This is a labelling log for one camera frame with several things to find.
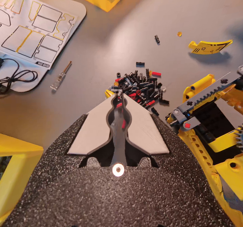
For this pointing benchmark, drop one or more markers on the yellow toy robot model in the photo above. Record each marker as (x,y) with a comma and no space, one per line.
(227,173)

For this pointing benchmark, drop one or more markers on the black connector pin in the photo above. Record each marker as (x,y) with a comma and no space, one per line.
(140,63)
(157,39)
(155,111)

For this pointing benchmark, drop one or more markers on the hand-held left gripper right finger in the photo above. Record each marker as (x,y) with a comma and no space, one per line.
(148,135)

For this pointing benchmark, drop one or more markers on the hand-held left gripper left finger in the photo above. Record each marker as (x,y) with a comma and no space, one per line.
(89,135)

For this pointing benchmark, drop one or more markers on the sticker sheet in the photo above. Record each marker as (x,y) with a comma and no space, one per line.
(38,31)

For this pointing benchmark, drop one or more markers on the grey connector pin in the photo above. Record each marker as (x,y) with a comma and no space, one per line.
(119,93)

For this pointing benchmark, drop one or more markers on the white book stand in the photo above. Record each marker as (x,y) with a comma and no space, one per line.
(76,8)

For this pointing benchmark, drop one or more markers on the pile of small connector pins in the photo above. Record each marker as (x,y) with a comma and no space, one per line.
(142,88)

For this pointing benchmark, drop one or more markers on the yellow curved panel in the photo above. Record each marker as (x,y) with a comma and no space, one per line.
(205,48)

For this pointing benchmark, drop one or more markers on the long red axle pin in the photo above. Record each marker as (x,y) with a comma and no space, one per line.
(156,73)

